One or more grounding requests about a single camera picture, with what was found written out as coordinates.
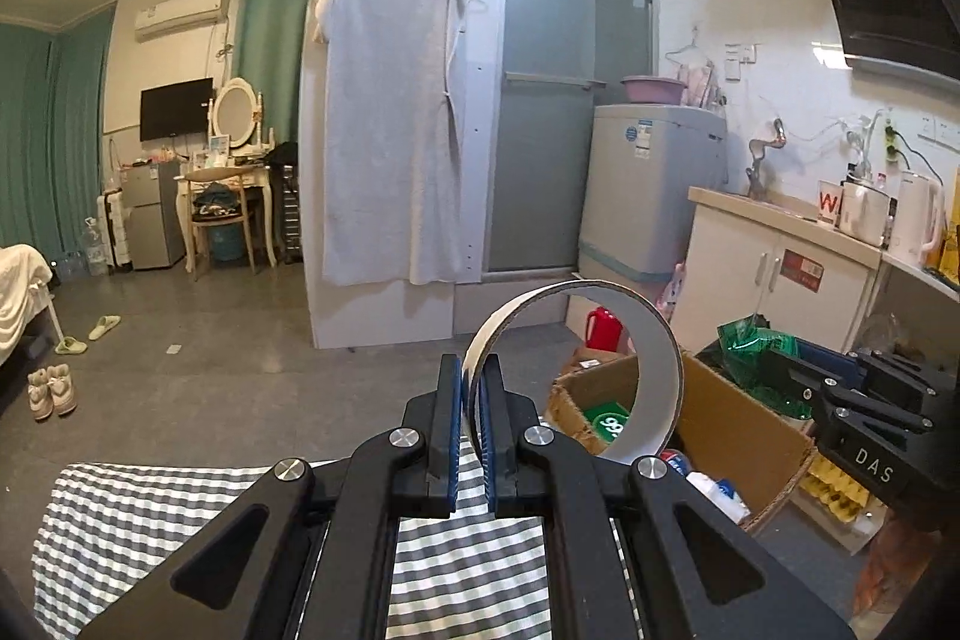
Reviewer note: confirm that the grey tape roll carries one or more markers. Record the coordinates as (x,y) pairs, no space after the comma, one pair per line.
(659,365)

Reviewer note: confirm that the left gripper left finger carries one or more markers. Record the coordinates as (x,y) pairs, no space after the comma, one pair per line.
(430,484)

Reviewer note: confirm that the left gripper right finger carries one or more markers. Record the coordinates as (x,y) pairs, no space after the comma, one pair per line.
(503,417)

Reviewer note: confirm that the green 666 box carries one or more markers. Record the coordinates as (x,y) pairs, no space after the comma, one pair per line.
(606,427)

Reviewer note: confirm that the pair of beige sneakers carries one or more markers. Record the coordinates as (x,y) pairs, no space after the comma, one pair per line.
(51,392)

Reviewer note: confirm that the small grey fridge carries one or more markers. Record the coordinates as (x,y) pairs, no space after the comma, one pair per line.
(154,236)

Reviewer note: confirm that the white washing machine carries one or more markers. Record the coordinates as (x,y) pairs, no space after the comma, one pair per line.
(637,218)

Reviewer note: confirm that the plastic water bottle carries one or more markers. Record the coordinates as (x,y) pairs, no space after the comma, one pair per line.
(721,493)

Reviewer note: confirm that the green plastic wrapper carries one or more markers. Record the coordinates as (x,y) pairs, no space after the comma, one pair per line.
(743,344)

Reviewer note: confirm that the black wall television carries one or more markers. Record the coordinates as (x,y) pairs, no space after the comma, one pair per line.
(174,110)

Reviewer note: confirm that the yellow paper bag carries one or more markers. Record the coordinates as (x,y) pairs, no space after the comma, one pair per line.
(943,261)

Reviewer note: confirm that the oval vanity mirror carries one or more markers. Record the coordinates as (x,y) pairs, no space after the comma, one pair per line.
(236,113)

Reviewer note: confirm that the red thermos jug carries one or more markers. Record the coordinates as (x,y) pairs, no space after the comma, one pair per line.
(603,331)

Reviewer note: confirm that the white kitchen cabinet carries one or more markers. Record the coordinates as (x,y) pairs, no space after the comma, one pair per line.
(751,258)

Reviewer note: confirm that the white electric kettle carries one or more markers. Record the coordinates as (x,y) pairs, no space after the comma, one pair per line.
(918,218)

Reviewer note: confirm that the wooden chair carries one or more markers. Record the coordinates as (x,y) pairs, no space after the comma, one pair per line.
(237,212)

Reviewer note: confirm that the white air conditioner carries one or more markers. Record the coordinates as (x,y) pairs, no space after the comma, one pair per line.
(177,15)

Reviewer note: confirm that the cream dressing table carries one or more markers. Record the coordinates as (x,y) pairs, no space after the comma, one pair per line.
(259,194)

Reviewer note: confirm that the bed with white sheet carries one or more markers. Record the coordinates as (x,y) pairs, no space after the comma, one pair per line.
(24,293)

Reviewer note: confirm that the person's right hand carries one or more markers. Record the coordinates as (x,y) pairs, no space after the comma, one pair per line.
(897,557)

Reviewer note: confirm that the white hanging towel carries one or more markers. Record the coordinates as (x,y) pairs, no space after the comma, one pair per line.
(392,154)

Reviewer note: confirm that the pink plastic basin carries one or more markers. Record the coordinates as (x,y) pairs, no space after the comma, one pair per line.
(645,89)

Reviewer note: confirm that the green curtain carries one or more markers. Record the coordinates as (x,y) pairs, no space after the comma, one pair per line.
(51,122)

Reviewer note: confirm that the brown cardboard box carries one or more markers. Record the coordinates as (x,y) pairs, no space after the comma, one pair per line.
(723,431)

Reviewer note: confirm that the frosted glass sliding door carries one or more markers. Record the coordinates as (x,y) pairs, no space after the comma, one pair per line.
(560,60)

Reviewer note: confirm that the white rice cooker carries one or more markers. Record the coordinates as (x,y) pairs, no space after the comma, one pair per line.
(866,212)

